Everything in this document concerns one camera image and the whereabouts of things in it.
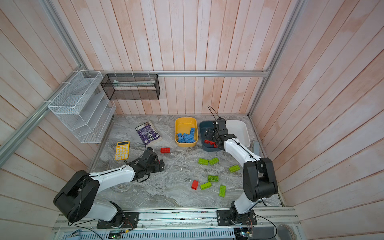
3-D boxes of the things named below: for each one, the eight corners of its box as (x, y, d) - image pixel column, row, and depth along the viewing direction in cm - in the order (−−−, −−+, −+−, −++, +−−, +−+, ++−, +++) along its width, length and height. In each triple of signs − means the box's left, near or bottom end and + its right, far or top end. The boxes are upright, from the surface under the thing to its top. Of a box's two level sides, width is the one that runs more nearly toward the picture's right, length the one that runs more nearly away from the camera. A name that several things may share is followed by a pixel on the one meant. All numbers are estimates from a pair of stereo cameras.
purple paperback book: (147, 147, 103) (145, 145, 101) (136, 130, 113) (135, 127, 111) (162, 139, 108) (161, 137, 105) (150, 123, 118) (149, 120, 115)
